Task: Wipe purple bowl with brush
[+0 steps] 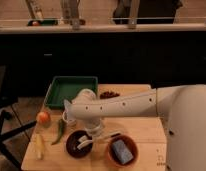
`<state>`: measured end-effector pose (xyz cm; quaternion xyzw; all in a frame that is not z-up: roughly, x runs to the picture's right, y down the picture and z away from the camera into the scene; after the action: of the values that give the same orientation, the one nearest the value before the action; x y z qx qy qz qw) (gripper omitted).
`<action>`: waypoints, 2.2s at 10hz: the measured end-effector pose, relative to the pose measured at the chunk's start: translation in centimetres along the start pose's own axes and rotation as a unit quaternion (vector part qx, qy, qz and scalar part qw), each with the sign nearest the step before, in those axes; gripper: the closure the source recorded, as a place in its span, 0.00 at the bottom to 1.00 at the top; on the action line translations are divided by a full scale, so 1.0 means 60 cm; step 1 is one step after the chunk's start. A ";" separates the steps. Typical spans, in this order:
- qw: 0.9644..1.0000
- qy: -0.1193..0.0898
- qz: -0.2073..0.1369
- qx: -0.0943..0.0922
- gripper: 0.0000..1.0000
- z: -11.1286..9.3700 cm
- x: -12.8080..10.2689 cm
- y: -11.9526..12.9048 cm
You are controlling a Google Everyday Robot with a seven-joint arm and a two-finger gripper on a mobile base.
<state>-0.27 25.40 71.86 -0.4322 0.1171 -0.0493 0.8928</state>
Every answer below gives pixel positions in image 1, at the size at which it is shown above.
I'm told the red tomato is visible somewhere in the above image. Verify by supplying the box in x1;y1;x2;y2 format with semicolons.
36;111;50;124

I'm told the green chili pepper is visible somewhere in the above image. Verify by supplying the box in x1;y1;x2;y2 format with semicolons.
51;119;66;145

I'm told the dark purple bowl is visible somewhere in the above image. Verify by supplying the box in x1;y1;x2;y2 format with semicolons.
66;130;93;158

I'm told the blue sponge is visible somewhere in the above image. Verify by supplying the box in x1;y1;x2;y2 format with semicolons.
112;140;134;165

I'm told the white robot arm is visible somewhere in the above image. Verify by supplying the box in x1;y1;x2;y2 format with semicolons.
64;84;206;171

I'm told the green tray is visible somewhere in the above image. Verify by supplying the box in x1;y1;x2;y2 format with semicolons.
45;76;98;109

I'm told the white dish brush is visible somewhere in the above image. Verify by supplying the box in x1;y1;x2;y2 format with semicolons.
77;132;120;150

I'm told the black chair frame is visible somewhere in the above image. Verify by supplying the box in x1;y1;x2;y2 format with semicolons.
0;100;36;170

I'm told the orange bowl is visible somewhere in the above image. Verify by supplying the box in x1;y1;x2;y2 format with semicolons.
105;135;138;168

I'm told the white cup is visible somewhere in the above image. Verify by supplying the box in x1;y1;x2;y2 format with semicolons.
62;111;76;126

